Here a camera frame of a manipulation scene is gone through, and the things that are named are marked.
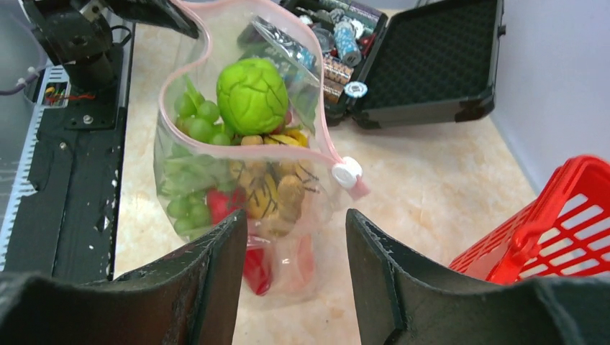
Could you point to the clear zip top bag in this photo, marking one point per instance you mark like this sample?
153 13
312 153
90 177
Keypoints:
282 270

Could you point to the brown toy grape bunch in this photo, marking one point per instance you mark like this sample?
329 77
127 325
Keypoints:
280 196

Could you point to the blue poker chip roll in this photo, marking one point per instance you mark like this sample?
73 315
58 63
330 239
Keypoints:
345 42

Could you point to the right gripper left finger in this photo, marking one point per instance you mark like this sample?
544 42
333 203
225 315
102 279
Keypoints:
189 296

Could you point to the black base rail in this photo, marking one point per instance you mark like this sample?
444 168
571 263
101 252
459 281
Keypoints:
62 198

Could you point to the green toy apple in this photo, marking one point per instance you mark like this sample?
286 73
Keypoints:
252 97

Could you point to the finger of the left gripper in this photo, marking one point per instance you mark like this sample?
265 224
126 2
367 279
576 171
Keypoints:
158 13

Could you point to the red plastic basket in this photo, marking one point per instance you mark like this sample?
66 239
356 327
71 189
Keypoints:
564 232

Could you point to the white zipper slider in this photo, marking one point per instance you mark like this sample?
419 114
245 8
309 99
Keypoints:
347 172

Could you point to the green toy grape bunch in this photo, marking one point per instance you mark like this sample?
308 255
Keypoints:
196 190

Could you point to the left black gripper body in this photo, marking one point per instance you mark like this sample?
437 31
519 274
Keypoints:
77 36

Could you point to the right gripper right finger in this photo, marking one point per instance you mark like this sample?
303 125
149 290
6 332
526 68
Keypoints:
403 297

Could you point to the black poker chip case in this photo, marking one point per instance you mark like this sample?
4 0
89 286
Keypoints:
434 63

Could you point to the yellow toy cabbage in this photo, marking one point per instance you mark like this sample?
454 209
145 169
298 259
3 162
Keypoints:
281 143

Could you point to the white dealer chip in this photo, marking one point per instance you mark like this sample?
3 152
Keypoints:
356 89

